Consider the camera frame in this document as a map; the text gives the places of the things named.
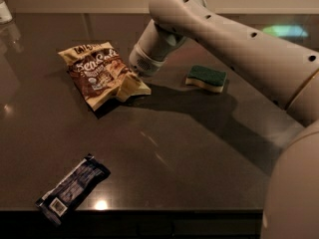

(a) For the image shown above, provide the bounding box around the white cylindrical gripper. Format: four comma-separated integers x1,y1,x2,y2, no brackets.
129,20,186,77

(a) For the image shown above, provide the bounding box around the brown sea salt chip bag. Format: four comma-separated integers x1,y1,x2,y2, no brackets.
58,42,152,111

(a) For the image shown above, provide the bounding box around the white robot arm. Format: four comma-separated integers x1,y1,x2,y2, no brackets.
130,0,319,239

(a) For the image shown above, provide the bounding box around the blue rxbar blueberry wrapper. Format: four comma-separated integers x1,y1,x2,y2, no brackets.
36,154,111,226

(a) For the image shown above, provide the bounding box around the green and yellow sponge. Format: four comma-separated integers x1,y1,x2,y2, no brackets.
185,66,227,93

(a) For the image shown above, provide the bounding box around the white container at table corner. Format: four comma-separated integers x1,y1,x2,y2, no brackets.
0,0,13,24

